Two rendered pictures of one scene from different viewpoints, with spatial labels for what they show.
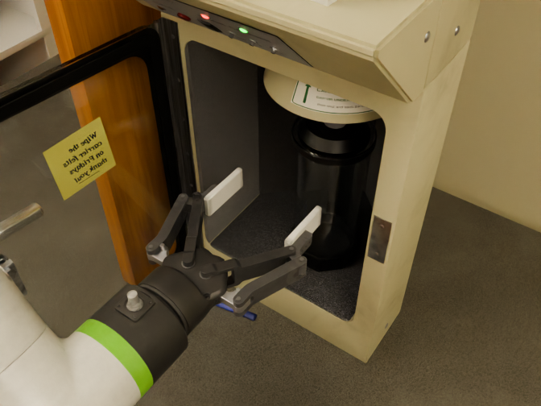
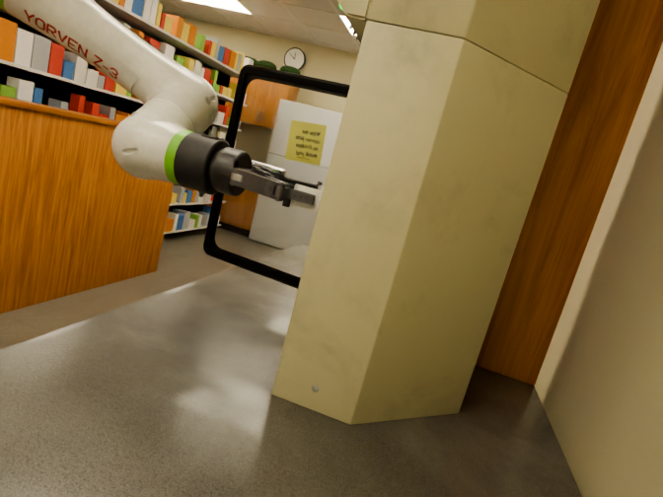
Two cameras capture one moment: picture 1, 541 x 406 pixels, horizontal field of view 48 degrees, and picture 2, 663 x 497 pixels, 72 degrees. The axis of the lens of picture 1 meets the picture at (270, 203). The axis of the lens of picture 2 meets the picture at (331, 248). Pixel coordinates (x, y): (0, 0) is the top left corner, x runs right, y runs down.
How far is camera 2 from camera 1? 0.85 m
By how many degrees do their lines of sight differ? 66
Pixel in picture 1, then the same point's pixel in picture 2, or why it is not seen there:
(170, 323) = (206, 146)
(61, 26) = not seen: hidden behind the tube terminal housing
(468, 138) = (641, 425)
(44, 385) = (154, 109)
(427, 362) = (289, 437)
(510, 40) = not seen: outside the picture
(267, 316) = not seen: hidden behind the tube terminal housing
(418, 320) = (346, 438)
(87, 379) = (163, 124)
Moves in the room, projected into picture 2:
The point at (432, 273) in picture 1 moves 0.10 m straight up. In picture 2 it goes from (426, 460) to (451, 385)
